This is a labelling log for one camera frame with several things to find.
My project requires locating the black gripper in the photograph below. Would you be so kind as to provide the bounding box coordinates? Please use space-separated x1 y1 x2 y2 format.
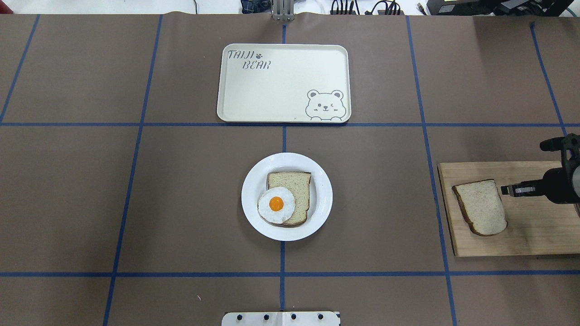
500 168 577 204

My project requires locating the bread slice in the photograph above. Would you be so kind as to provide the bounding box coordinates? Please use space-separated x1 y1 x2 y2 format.
267 172 311 227
452 179 508 236

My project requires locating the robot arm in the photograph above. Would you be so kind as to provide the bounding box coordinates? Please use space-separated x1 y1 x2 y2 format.
500 167 580 204

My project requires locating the white round plate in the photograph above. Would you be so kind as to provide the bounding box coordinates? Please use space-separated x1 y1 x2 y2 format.
241 153 333 242

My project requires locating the bread slice on plate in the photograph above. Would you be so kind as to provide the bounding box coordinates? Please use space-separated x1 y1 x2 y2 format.
267 172 311 227

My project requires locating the wooden cutting board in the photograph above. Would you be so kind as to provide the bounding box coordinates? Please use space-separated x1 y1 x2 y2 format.
438 161 580 257

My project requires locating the fried egg toy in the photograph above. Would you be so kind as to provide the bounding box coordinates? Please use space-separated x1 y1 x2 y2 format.
257 187 295 225

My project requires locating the cream bear serving tray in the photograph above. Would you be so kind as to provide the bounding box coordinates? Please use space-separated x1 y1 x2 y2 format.
216 43 352 124

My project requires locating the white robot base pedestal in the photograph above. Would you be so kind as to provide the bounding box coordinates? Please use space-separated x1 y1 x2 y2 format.
221 311 341 326

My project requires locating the aluminium frame post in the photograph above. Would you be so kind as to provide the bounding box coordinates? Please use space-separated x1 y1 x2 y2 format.
270 0 295 22

